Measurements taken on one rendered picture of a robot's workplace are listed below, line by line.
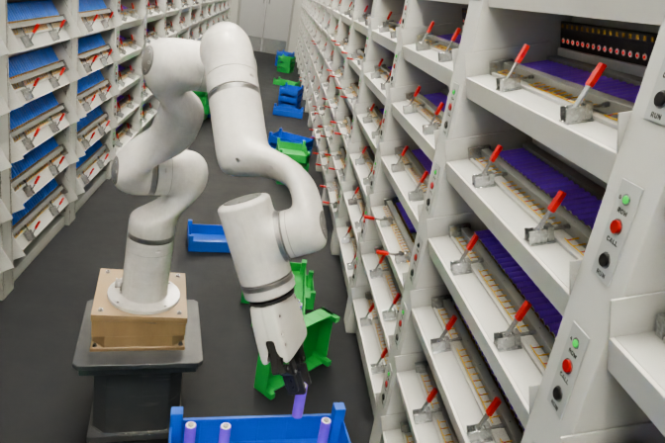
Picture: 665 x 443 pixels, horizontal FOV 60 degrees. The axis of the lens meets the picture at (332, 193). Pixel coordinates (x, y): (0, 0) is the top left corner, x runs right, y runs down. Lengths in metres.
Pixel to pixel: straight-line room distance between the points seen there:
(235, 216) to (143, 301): 0.79
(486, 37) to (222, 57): 0.58
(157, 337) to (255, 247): 0.80
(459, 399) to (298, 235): 0.52
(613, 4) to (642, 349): 0.43
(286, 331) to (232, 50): 0.48
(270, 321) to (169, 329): 0.74
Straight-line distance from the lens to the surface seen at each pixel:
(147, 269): 1.57
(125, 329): 1.62
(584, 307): 0.79
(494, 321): 1.10
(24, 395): 2.00
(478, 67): 1.32
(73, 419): 1.90
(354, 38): 3.37
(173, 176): 1.47
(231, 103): 0.97
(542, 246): 0.94
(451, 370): 1.29
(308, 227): 0.86
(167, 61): 1.17
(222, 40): 1.04
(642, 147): 0.73
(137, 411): 1.76
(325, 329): 2.10
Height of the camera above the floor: 1.24
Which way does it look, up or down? 19 degrees down
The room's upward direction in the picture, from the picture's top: 10 degrees clockwise
